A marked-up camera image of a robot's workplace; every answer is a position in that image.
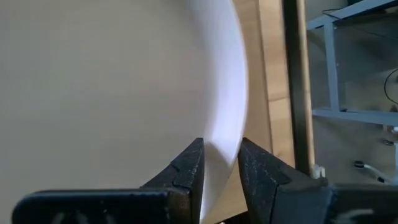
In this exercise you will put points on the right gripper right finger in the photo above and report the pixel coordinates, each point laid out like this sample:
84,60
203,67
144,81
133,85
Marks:
280,193

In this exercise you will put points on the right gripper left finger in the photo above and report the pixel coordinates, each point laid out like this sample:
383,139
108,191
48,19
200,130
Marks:
183,180

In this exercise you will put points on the beige plate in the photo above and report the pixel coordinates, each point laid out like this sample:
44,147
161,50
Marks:
93,93

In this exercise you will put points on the white chair base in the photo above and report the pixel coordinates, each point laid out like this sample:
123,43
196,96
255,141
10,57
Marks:
373,170

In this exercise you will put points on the small white bracket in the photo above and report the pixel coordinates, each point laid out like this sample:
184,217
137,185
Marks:
318,172

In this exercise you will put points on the black aluminium frame rail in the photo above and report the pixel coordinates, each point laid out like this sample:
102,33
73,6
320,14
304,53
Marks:
292,93

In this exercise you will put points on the grey-blue metal frame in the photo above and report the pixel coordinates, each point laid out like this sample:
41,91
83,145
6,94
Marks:
331,62

